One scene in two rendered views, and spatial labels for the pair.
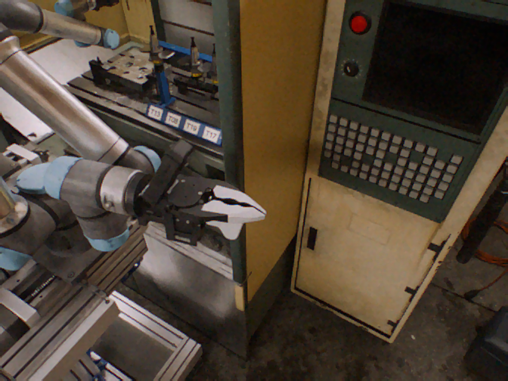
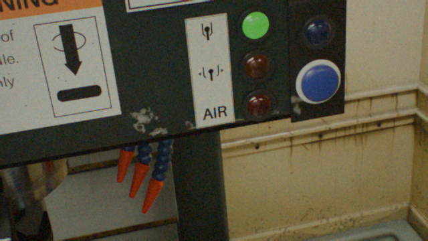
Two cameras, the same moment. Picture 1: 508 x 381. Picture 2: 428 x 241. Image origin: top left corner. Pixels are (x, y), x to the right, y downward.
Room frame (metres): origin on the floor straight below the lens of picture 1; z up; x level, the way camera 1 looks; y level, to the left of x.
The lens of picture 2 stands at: (1.25, 0.78, 1.83)
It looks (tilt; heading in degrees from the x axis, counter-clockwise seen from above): 27 degrees down; 318
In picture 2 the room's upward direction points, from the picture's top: 5 degrees counter-clockwise
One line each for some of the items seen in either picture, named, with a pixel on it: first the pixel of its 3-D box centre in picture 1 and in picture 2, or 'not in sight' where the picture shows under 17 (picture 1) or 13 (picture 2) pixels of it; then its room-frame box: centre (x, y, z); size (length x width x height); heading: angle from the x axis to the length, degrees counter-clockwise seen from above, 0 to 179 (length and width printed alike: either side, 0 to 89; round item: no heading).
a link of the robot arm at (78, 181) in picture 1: (85, 183); not in sight; (0.46, 0.28, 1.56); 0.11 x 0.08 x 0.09; 74
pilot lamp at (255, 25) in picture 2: not in sight; (255, 25); (1.53, 0.48, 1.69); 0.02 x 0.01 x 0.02; 59
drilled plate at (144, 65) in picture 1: (137, 71); not in sight; (1.92, 0.64, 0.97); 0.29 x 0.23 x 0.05; 59
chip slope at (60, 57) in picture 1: (71, 82); not in sight; (2.18, 1.15, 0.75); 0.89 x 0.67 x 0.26; 149
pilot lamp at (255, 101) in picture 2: not in sight; (259, 105); (1.53, 0.48, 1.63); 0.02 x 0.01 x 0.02; 59
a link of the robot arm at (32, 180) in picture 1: (50, 193); not in sight; (0.66, 0.50, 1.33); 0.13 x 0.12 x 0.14; 164
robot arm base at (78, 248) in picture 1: (68, 222); not in sight; (0.66, 0.50, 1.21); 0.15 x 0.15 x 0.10
